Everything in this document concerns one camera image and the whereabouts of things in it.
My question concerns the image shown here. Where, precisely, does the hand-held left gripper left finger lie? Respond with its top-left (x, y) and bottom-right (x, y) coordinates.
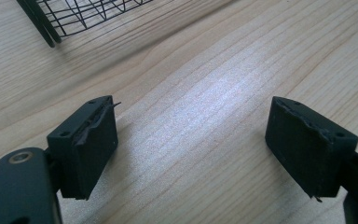
top-left (46, 95), bottom-right (122, 201)

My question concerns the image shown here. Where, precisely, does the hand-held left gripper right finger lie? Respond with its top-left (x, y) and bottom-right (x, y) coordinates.
top-left (264, 95), bottom-right (358, 203)

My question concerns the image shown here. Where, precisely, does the black wire basket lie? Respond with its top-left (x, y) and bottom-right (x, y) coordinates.
top-left (16, 0), bottom-right (154, 49)

